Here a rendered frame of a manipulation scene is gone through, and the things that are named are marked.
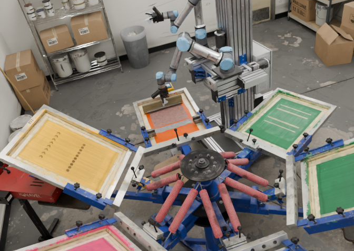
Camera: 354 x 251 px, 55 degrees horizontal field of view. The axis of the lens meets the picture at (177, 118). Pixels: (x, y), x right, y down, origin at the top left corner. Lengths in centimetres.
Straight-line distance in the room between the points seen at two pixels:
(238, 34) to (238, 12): 21
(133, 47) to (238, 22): 307
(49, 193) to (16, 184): 34
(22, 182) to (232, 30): 224
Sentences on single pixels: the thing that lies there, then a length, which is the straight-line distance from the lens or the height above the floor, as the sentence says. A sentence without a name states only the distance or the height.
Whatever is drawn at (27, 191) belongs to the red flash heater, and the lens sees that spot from 286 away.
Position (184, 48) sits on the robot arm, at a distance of 297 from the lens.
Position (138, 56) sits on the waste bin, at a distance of 616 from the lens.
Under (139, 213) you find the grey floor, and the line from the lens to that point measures 376.
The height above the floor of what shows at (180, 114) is 95.
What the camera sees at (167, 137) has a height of 95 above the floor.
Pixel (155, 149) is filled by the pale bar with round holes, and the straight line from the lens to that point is 283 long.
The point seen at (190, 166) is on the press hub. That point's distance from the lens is 225.
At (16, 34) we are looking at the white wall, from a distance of 651.
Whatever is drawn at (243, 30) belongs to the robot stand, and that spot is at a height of 153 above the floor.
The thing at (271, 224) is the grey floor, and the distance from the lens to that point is 354.
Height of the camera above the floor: 291
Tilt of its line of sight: 37 degrees down
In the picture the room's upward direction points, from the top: 11 degrees counter-clockwise
